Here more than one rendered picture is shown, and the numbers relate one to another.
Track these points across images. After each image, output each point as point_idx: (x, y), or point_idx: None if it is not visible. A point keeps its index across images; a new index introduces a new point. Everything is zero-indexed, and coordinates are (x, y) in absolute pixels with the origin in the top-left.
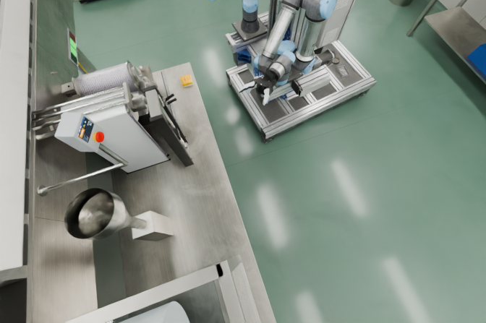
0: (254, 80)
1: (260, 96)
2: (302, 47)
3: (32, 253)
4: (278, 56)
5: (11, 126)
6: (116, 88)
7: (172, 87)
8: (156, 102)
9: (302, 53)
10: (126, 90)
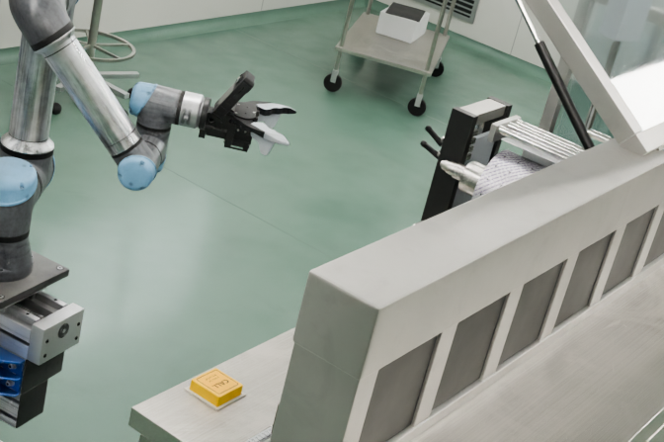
0: (248, 123)
1: (39, 389)
2: (49, 115)
3: None
4: (31, 201)
5: None
6: (513, 131)
7: (263, 416)
8: (478, 103)
9: (48, 130)
10: (504, 120)
